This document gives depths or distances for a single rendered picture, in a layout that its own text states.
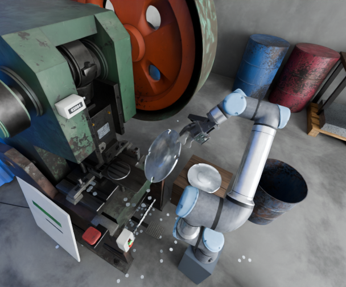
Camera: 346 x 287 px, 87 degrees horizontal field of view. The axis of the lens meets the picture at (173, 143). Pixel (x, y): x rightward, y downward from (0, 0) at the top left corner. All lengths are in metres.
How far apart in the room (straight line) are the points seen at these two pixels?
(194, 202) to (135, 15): 0.83
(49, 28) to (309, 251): 2.21
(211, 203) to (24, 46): 0.68
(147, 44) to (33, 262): 1.70
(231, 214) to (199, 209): 0.10
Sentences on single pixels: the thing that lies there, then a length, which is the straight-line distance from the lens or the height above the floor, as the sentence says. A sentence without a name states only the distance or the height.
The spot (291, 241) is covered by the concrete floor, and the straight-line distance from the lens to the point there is 2.10.
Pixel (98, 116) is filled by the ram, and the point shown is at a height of 1.16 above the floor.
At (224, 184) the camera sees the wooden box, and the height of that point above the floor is 0.35.
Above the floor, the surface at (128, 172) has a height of 0.78.
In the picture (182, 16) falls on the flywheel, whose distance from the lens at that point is 0.86.
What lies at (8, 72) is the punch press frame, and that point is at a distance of 0.69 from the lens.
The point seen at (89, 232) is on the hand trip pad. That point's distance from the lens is 1.00.
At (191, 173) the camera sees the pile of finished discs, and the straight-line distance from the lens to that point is 1.61.
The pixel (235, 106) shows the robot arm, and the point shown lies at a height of 1.32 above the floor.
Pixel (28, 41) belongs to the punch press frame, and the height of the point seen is 1.48.
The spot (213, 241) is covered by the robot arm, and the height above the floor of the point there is 0.68.
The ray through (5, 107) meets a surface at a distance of 0.63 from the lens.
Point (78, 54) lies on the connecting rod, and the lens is 0.74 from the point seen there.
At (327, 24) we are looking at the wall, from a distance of 3.83.
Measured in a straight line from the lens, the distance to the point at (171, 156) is 0.88.
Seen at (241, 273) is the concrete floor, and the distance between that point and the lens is 1.81.
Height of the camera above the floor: 1.67
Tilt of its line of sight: 46 degrees down
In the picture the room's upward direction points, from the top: 7 degrees clockwise
